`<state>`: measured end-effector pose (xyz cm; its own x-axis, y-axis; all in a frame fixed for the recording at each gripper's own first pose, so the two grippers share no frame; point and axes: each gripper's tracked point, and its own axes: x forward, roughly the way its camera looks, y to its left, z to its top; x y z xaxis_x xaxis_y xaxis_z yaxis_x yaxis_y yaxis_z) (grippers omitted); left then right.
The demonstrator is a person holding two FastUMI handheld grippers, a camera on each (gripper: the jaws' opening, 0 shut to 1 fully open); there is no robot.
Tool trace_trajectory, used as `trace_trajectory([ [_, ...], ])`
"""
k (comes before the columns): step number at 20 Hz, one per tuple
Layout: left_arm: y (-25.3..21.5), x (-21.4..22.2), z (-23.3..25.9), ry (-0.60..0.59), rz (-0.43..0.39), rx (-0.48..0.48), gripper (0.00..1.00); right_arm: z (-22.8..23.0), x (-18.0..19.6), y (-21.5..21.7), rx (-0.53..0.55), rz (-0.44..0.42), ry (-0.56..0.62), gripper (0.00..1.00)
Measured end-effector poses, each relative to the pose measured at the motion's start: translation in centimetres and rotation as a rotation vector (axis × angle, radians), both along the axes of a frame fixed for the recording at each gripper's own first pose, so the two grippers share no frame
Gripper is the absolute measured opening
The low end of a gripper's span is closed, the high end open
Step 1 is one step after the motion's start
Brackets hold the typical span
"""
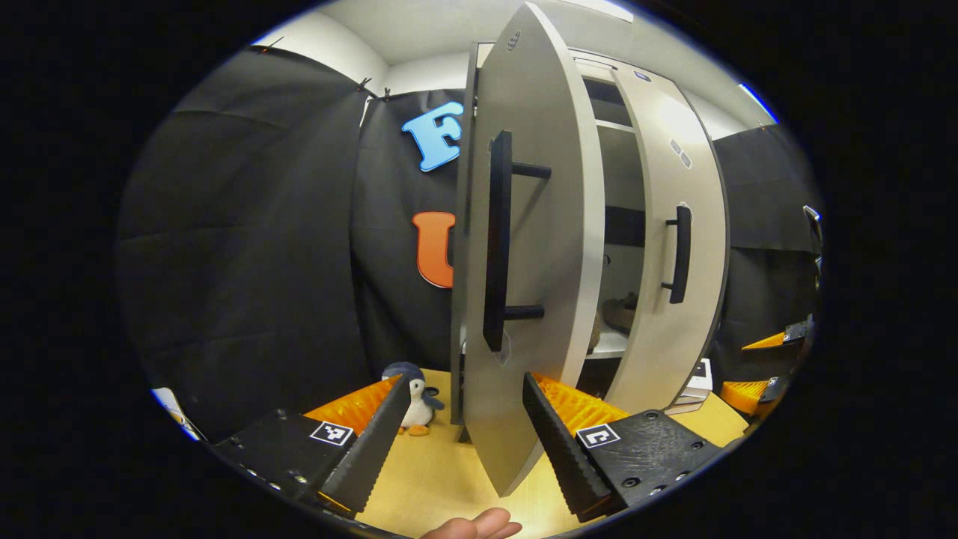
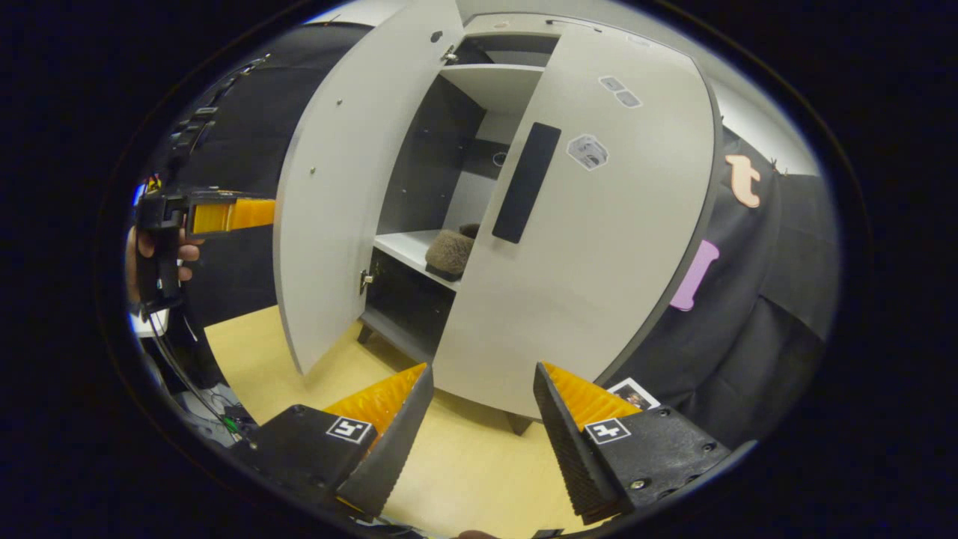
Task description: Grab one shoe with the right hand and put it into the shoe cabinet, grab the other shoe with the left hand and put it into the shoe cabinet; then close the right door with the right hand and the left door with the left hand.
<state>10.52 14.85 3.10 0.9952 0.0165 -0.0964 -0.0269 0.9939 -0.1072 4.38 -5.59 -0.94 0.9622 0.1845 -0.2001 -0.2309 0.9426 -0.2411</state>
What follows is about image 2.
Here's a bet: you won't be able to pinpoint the grey shoe cabinet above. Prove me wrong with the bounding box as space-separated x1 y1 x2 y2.
358 11 725 436

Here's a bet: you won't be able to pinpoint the brown suede shoe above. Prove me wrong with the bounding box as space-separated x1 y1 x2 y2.
425 222 481 283

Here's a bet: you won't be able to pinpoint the white picture cover book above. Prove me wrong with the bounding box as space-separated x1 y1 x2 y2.
606 377 662 411

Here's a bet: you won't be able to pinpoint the grey shoe cabinet door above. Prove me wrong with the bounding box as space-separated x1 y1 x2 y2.
273 0 465 375
433 26 719 420

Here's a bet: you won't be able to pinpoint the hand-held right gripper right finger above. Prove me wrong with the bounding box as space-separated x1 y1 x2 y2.
533 362 734 525

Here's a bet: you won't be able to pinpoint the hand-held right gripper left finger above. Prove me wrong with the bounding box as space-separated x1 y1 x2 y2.
232 363 435 519

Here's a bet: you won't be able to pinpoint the black cable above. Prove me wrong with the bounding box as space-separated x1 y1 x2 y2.
146 307 248 442

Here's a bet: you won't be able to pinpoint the black backdrop cloth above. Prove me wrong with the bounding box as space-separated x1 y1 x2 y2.
150 22 375 330
599 127 843 450

